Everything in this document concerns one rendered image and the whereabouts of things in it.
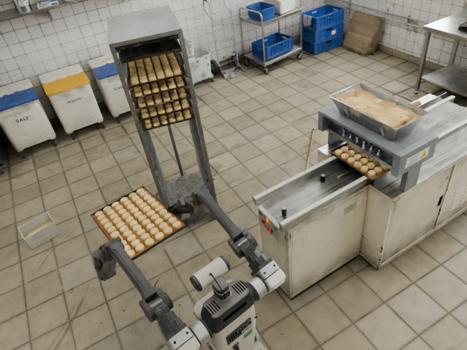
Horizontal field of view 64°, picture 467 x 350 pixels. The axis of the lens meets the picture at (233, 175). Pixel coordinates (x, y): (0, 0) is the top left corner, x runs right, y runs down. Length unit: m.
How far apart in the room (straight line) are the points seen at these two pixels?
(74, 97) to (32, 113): 0.54
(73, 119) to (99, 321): 2.95
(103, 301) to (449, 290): 2.68
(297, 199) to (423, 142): 0.84
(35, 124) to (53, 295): 2.48
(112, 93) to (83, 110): 0.44
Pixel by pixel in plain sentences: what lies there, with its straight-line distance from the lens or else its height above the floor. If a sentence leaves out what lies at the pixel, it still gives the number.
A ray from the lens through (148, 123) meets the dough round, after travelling 2.99.
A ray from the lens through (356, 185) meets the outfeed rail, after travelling 2.60.
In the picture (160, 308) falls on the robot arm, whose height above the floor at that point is 1.29.
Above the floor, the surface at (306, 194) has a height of 0.84.
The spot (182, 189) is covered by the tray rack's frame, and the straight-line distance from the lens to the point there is 3.83.
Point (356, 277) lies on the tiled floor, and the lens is 3.21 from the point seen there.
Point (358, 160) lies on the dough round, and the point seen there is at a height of 0.90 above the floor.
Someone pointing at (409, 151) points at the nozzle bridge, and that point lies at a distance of 2.44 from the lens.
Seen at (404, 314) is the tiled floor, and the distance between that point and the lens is 3.10.
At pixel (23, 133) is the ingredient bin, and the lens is 5.42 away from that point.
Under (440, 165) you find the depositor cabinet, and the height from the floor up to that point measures 0.84.
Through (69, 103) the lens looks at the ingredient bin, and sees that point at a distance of 5.31.
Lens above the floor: 2.60
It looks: 39 degrees down
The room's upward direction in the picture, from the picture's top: 9 degrees counter-clockwise
